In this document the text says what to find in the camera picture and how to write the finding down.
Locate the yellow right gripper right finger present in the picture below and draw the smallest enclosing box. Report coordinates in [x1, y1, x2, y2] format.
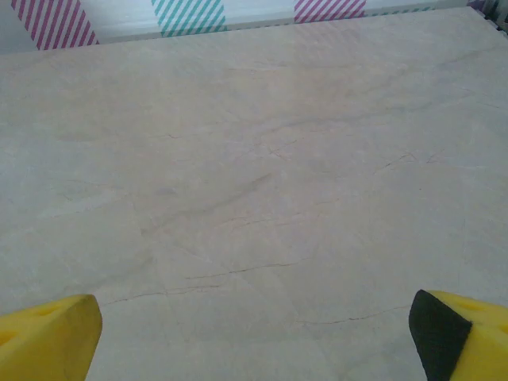
[408, 289, 508, 381]

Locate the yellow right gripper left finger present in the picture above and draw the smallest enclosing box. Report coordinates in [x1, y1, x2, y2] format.
[0, 294, 103, 381]

